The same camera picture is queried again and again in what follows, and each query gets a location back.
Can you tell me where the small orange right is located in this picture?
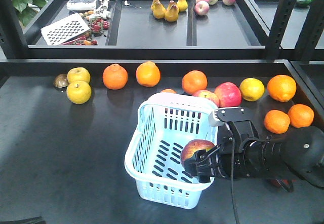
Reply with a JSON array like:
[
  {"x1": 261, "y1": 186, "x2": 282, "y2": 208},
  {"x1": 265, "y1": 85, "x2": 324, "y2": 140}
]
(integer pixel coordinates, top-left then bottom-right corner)
[{"x1": 288, "y1": 104, "x2": 314, "y2": 128}]

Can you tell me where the small orange behind basket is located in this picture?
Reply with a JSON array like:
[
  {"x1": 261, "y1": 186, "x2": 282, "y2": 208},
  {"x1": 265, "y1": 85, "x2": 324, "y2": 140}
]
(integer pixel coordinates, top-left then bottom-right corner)
[{"x1": 161, "y1": 89, "x2": 177, "y2": 94}]

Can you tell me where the white perforated board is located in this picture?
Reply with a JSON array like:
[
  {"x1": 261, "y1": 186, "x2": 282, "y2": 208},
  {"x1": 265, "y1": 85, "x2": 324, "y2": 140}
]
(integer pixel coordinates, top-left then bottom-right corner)
[{"x1": 41, "y1": 14, "x2": 89, "y2": 46}]

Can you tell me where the red apple pair right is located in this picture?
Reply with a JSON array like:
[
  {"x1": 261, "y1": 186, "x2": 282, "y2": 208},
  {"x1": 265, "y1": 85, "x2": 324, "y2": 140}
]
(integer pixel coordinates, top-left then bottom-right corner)
[{"x1": 214, "y1": 82, "x2": 242, "y2": 107}]

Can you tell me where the brown half shell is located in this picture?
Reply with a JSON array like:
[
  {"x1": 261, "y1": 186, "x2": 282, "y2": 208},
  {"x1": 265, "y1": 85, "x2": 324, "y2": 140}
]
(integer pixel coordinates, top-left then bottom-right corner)
[{"x1": 53, "y1": 73, "x2": 69, "y2": 88}]

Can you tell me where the yellow round fruit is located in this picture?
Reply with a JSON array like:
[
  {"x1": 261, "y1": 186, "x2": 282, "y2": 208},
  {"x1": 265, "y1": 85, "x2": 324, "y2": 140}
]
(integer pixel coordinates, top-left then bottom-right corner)
[{"x1": 239, "y1": 78, "x2": 265, "y2": 102}]

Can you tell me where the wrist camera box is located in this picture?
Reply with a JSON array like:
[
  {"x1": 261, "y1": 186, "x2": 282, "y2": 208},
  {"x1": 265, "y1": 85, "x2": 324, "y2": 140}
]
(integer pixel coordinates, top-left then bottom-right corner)
[{"x1": 208, "y1": 106, "x2": 253, "y2": 127}]

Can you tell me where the orange centre back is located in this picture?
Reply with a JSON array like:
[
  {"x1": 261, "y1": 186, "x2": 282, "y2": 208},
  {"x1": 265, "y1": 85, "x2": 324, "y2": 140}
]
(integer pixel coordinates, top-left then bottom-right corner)
[{"x1": 182, "y1": 70, "x2": 208, "y2": 95}]

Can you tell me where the dark red apple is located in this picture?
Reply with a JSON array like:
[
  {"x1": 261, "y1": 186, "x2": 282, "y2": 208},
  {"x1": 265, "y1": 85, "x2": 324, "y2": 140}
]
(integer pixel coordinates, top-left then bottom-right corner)
[{"x1": 180, "y1": 139, "x2": 215, "y2": 167}]

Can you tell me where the small orange left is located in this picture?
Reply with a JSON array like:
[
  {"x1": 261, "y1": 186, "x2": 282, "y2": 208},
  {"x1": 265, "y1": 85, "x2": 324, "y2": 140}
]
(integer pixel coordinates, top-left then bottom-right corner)
[{"x1": 263, "y1": 110, "x2": 290, "y2": 134}]

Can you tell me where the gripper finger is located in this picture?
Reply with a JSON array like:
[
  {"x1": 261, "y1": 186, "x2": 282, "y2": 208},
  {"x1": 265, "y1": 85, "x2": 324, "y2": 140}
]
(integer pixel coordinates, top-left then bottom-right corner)
[
  {"x1": 194, "y1": 146, "x2": 220, "y2": 163},
  {"x1": 184, "y1": 158, "x2": 212, "y2": 183}
]

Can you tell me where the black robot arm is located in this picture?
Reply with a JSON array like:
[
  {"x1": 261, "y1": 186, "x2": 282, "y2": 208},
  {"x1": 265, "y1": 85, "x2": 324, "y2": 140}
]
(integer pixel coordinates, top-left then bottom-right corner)
[{"x1": 180, "y1": 120, "x2": 323, "y2": 189}]

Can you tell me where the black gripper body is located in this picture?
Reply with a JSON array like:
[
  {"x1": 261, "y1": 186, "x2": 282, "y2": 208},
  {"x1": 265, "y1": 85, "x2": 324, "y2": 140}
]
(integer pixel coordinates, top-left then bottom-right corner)
[{"x1": 210, "y1": 119, "x2": 260, "y2": 178}]

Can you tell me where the red apple pair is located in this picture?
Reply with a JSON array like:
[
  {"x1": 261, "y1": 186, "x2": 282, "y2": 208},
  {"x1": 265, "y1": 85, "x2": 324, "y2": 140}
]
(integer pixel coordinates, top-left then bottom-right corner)
[
  {"x1": 193, "y1": 90, "x2": 220, "y2": 107},
  {"x1": 214, "y1": 82, "x2": 242, "y2": 107}
]

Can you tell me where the large orange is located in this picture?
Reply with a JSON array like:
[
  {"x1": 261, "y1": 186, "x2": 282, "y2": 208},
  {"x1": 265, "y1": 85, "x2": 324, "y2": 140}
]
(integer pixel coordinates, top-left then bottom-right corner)
[{"x1": 267, "y1": 74, "x2": 297, "y2": 102}]

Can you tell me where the yellow apple front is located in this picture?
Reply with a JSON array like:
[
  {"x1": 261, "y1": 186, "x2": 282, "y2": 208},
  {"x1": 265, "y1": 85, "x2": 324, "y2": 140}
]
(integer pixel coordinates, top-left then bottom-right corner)
[{"x1": 66, "y1": 81, "x2": 92, "y2": 104}]

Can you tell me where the yellow apple back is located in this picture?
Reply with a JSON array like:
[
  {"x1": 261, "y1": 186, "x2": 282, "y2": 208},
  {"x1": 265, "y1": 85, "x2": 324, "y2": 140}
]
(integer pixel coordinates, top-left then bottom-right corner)
[{"x1": 67, "y1": 67, "x2": 91, "y2": 84}]

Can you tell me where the red apple pair left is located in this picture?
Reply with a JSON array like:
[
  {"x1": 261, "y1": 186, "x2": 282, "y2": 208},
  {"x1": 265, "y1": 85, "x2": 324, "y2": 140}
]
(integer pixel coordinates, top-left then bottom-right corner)
[{"x1": 193, "y1": 90, "x2": 220, "y2": 107}]

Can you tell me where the black wooden produce stand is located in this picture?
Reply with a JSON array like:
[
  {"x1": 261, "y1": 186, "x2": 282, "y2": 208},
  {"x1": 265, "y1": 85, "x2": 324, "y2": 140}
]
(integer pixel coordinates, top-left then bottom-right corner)
[{"x1": 1, "y1": 0, "x2": 323, "y2": 223}]

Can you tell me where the yellow apple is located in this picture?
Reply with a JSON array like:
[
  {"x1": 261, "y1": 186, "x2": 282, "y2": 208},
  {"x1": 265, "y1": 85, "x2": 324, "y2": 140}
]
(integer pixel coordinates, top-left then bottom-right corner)
[
  {"x1": 67, "y1": 67, "x2": 91, "y2": 84},
  {"x1": 66, "y1": 81, "x2": 92, "y2": 104}
]

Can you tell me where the orange far left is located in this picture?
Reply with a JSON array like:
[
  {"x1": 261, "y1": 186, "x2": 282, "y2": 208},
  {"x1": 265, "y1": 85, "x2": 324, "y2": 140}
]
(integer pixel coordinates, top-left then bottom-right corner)
[{"x1": 102, "y1": 63, "x2": 128, "y2": 90}]

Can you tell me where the light blue plastic basket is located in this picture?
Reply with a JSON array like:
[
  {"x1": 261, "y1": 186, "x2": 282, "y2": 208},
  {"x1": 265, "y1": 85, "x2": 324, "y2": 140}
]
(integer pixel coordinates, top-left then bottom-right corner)
[{"x1": 125, "y1": 92, "x2": 218, "y2": 209}]

